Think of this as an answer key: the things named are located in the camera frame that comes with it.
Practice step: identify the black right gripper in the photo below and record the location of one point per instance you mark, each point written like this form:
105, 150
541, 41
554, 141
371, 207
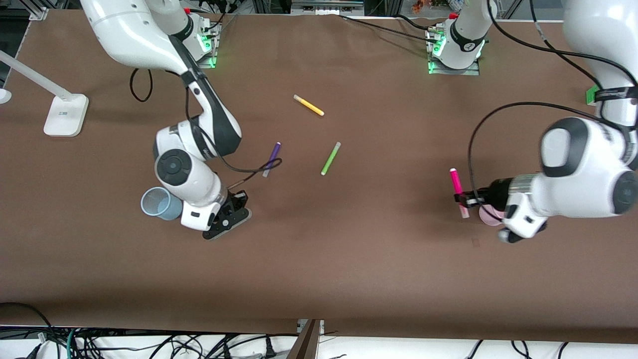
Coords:
239, 198

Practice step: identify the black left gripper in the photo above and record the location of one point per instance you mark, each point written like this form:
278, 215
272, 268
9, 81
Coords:
495, 193

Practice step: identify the pink marker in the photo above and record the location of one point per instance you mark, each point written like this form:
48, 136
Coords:
455, 179

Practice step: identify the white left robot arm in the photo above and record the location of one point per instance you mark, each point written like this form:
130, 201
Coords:
588, 164

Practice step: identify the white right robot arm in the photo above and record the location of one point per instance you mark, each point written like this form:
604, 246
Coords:
129, 35

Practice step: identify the translucent pink plastic cup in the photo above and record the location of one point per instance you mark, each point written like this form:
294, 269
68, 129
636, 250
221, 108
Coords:
488, 217

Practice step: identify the purple marker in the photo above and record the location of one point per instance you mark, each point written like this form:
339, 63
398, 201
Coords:
274, 152

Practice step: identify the translucent blue plastic cup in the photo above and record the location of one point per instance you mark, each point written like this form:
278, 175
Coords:
157, 203

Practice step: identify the green marker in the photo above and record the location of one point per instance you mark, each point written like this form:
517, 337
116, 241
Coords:
330, 158

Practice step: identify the yellow marker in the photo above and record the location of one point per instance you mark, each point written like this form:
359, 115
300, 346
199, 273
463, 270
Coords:
309, 105

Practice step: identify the black power plug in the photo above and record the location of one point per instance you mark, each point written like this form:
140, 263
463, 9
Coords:
270, 349

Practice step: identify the colourful puzzle cube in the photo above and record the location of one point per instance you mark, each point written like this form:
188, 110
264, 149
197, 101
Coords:
591, 95

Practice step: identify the dark metal table leg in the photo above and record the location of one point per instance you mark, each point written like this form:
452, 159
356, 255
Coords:
304, 346

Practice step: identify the white stand with flat base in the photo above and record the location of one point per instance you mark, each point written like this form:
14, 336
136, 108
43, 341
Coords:
65, 117

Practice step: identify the white round foot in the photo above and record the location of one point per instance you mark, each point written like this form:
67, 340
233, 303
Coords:
4, 96

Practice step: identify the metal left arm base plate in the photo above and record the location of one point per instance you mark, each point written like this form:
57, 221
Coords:
461, 72

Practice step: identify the white metal bracket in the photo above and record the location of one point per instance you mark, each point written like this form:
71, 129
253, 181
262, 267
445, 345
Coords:
300, 325

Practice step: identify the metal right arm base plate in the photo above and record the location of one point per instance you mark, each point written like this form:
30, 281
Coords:
209, 61

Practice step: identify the metal corner bracket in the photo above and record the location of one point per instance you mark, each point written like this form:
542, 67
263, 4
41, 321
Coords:
40, 13

